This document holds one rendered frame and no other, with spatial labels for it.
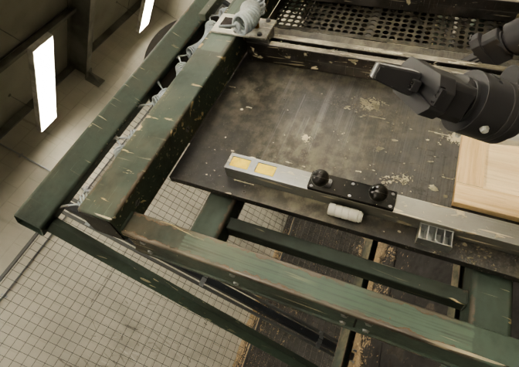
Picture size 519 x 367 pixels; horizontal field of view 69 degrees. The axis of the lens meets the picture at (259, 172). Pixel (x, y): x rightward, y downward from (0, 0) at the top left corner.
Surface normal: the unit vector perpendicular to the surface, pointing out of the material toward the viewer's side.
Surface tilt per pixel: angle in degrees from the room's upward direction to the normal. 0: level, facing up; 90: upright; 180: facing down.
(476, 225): 59
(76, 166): 90
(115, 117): 90
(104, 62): 90
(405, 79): 100
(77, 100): 90
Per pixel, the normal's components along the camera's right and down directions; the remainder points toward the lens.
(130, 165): -0.11, -0.58
